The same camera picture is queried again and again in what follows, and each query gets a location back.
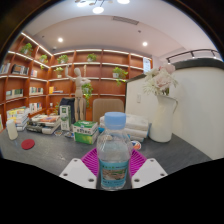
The recessed ceiling spotlight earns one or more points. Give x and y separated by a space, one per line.
144 43
60 39

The orange wooden shelf unit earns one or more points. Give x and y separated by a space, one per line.
100 73

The branched ceiling lamp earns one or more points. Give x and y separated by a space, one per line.
98 10

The black ceiling track light rail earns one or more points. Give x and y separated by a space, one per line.
193 52

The translucent cream plastic cup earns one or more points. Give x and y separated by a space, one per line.
12 130

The white ceramic vase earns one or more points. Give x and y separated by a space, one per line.
161 120

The ceiling air vent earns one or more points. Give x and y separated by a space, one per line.
125 20

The tall green white carton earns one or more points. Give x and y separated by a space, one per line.
65 117

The small printed sticker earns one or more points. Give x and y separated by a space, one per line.
58 132
136 145
69 134

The green white box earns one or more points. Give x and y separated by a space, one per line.
85 131

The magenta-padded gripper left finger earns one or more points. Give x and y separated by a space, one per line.
78 171

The flat round red coaster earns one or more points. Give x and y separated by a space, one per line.
28 144

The clear blue-capped water bottle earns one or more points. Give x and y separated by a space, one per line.
114 153

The stack of dark books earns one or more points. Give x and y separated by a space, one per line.
43 123

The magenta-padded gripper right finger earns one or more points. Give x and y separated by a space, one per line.
148 171

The white wall socket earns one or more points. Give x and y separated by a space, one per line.
138 98

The wooden artist mannequin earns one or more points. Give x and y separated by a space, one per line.
79 90

